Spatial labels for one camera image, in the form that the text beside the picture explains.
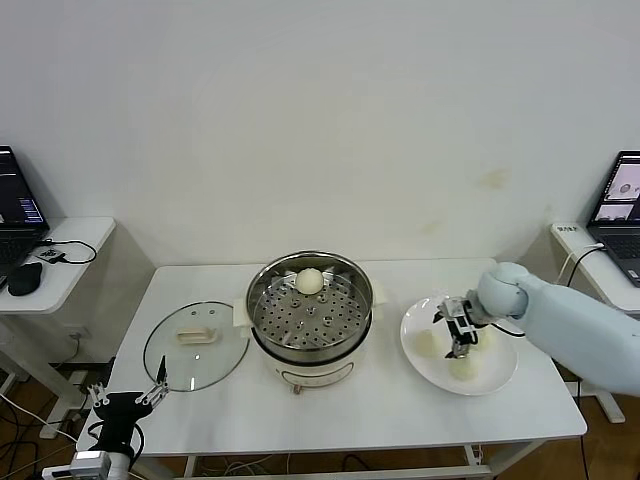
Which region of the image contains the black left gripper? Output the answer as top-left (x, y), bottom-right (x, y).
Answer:
top-left (85, 354), bottom-right (170, 451)

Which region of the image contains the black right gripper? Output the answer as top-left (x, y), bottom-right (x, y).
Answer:
top-left (443, 313), bottom-right (480, 360)

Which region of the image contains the white steamed baozi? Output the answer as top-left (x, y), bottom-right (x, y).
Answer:
top-left (474, 327), bottom-right (499, 352)
top-left (295, 267), bottom-right (325, 295)
top-left (448, 357), bottom-right (482, 384)
top-left (414, 329), bottom-right (445, 359)

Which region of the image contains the glass lid with cream handle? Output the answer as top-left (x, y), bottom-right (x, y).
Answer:
top-left (143, 300), bottom-right (251, 393)

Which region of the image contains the stainless steel steamer basket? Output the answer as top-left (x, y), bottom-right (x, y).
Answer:
top-left (246, 250), bottom-right (374, 365)

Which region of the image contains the white round plate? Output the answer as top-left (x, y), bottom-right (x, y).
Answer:
top-left (399, 296), bottom-right (519, 398)

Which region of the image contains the white side table with label box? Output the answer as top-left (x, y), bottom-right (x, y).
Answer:
top-left (549, 222), bottom-right (640, 426)

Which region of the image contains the cream electric cooking pot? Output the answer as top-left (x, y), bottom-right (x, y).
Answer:
top-left (233, 287), bottom-right (390, 396)

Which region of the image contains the black computer mouse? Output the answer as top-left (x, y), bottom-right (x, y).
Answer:
top-left (8, 262), bottom-right (45, 297)

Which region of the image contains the black laptop with dark screen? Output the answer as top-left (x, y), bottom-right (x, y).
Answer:
top-left (0, 144), bottom-right (52, 291)

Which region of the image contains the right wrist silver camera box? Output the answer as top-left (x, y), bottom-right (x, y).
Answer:
top-left (433, 298), bottom-right (471, 324)

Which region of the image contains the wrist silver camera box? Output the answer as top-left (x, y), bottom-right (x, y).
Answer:
top-left (42, 451), bottom-right (110, 477)
top-left (433, 298), bottom-right (471, 324)

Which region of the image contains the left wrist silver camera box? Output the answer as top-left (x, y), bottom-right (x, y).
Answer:
top-left (42, 451), bottom-right (110, 477)

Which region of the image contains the white laptop cable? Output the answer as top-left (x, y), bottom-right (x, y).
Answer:
top-left (555, 243), bottom-right (606, 287)

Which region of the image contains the thin black hub cable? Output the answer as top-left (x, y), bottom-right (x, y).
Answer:
top-left (35, 238), bottom-right (98, 266)

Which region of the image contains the black cable with adapter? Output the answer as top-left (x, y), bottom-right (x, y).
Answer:
top-left (564, 246), bottom-right (604, 401)

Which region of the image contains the white main table frame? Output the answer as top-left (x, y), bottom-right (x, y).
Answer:
top-left (129, 439), bottom-right (501, 480)

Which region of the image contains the grey laptop showing camera views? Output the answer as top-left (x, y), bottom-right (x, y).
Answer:
top-left (585, 151), bottom-right (640, 289)

